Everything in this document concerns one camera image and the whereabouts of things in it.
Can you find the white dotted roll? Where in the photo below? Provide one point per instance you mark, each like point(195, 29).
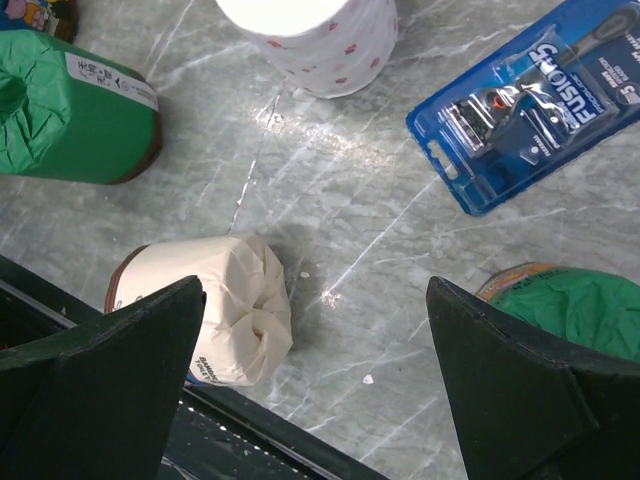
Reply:
point(329, 49)

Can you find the blue razor blister pack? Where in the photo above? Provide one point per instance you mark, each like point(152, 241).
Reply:
point(559, 88)

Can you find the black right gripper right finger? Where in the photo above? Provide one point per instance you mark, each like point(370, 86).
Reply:
point(527, 404)

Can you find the cartoon wrapped roll back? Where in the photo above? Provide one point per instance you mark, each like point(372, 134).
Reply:
point(57, 18)

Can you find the cream wrapped roll front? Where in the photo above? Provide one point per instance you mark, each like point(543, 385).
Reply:
point(246, 330)

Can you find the green roll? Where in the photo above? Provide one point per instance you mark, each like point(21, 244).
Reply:
point(68, 114)
point(591, 308)

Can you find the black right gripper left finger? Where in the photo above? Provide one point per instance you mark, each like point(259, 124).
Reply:
point(97, 401)

